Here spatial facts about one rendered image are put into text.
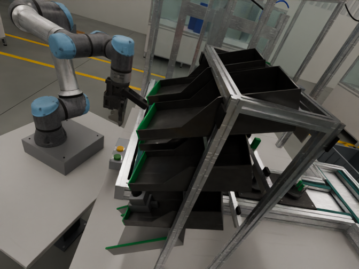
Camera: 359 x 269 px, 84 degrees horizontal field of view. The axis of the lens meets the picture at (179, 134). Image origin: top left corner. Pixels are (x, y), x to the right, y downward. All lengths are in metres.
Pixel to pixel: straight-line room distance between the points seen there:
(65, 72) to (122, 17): 8.20
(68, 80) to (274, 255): 1.33
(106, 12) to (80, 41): 8.71
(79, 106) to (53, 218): 0.55
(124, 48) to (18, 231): 0.81
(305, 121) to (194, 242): 0.82
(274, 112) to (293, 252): 1.05
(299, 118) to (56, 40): 0.68
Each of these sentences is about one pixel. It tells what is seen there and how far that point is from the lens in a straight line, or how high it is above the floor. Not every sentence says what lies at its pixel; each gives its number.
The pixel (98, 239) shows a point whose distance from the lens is 1.00.
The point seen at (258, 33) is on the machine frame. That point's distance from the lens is 1.69.
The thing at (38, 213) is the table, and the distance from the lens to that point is 1.10.
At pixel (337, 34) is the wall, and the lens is 10.48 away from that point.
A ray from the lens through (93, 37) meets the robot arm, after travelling 0.81.
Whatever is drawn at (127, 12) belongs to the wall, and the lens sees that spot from 9.22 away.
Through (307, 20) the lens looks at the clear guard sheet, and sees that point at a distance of 2.19.
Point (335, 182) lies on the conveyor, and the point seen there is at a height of 0.92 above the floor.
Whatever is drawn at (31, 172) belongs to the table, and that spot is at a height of 0.86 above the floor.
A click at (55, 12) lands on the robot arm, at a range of 1.15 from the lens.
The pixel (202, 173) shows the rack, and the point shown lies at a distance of 0.38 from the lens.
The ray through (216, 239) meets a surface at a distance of 1.10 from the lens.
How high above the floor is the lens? 1.76
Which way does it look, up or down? 35 degrees down
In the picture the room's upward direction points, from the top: 17 degrees clockwise
